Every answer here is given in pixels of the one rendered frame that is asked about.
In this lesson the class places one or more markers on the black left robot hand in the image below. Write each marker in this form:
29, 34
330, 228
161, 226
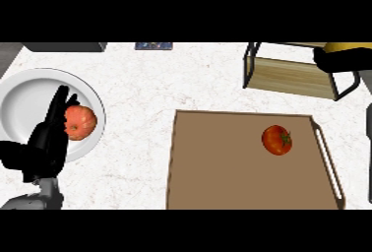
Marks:
45, 147

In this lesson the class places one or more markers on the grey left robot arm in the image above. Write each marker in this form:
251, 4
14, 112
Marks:
42, 198

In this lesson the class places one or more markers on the brown rectangular tray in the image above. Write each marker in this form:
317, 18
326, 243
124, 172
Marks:
231, 177

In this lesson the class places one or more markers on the wooden black-framed tiered shelf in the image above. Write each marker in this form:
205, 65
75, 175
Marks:
290, 77

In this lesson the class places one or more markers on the orange round fruit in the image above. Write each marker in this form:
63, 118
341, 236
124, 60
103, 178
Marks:
82, 123

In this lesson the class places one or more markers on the white round plate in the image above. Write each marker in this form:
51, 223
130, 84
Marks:
23, 98

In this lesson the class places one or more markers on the dark grey flat block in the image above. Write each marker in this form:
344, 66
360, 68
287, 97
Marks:
62, 46

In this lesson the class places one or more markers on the blue patterned flat item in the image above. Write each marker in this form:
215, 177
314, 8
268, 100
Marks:
153, 45

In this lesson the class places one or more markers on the red tomato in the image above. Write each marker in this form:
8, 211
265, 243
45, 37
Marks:
276, 140

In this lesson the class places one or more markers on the black rounded appliance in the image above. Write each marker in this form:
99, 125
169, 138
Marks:
344, 60

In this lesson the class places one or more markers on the yellow rounded object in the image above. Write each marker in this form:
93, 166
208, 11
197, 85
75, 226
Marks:
345, 46

